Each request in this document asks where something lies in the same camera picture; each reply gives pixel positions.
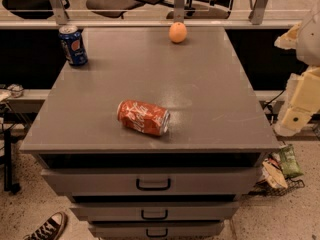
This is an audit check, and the black drawer handle middle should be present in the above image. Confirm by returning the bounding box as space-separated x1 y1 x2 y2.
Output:
140 210 168 221

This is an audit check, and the black drawer handle top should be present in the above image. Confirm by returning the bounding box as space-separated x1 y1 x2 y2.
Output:
136 178 171 191

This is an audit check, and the black white sneaker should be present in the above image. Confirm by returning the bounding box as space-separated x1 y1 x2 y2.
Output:
23 212 68 240

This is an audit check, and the grey drawer cabinet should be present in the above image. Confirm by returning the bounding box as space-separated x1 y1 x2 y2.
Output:
21 27 278 240

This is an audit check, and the black drawer handle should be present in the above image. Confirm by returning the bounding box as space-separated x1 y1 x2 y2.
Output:
136 178 171 191
145 228 169 238
140 210 168 221

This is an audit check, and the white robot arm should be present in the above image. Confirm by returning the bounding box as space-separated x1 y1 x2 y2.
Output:
274 2 320 136

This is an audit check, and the orange fruit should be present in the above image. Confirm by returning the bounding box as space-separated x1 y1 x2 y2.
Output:
169 22 187 43

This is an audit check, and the blue pepsi can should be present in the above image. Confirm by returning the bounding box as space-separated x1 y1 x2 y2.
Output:
58 25 88 66

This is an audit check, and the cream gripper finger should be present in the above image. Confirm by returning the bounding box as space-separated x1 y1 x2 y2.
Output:
274 22 301 50
274 107 312 137

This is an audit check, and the red coke can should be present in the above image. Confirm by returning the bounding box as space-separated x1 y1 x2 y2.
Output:
117 100 170 136

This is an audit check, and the green snack bag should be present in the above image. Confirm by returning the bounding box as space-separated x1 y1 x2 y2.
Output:
279 144 303 178

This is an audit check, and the black office chair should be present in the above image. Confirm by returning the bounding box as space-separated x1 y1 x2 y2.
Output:
2 0 70 20

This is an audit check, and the dark office chair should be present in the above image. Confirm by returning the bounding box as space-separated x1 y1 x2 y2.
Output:
86 0 144 18

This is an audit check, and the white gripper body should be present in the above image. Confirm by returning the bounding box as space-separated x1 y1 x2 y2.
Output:
289 66 320 115

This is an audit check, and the black wire basket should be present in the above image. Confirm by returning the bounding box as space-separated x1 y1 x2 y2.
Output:
249 178 305 197

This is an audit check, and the black drawer handle bottom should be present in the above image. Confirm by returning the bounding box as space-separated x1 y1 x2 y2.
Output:
145 228 169 238

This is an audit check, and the tan snack packet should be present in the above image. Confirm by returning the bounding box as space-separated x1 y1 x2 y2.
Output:
262 161 288 189

